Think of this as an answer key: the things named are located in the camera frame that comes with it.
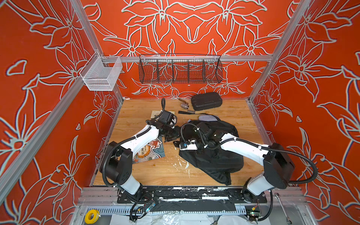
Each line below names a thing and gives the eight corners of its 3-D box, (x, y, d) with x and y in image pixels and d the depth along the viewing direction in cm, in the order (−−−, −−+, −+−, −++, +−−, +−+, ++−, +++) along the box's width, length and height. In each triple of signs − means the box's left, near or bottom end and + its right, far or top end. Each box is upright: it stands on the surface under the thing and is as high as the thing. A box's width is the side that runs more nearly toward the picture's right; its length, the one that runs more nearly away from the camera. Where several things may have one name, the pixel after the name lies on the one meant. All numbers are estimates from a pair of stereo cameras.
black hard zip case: (194, 111, 112) (195, 107, 108) (189, 99, 122) (189, 94, 118) (223, 106, 116) (224, 101, 112) (216, 94, 126) (217, 89, 122)
